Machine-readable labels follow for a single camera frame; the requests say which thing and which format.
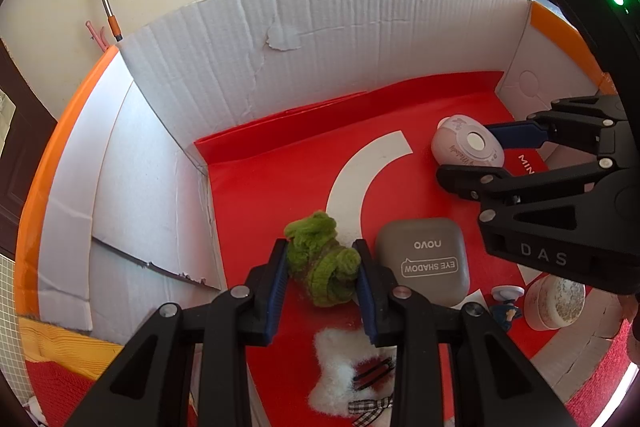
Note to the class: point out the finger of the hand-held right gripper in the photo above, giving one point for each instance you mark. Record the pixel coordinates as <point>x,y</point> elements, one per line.
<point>480,184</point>
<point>515,136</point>

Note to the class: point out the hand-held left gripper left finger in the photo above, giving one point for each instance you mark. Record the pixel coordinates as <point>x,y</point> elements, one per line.
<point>277,292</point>

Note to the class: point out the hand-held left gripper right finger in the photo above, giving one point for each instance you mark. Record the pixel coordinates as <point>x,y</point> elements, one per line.
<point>365,292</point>

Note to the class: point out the pink round compact case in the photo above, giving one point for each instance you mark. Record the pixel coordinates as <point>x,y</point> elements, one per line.
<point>455,147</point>

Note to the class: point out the green fuzzy plush toy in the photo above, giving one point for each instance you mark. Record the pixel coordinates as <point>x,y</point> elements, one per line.
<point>325,267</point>

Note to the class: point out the white and orange cardboard box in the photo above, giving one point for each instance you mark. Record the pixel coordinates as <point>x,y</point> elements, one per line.
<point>350,32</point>

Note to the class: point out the grey eye shadow case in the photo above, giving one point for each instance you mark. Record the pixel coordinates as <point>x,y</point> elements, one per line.
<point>450,237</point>

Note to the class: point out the cream round jar glitter lid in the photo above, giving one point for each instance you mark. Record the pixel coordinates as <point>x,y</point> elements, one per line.
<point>540,307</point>

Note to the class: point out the red liner sheet white pattern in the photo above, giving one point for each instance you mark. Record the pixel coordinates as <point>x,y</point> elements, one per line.
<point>280,187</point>

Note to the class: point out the small blue figurine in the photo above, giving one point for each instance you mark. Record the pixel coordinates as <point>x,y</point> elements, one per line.
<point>506,311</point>

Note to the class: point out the red woven table mat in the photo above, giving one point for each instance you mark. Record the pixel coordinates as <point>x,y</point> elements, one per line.
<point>60,387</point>

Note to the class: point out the pink plastic hanger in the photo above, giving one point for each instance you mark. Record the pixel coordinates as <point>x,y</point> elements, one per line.
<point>97,36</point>

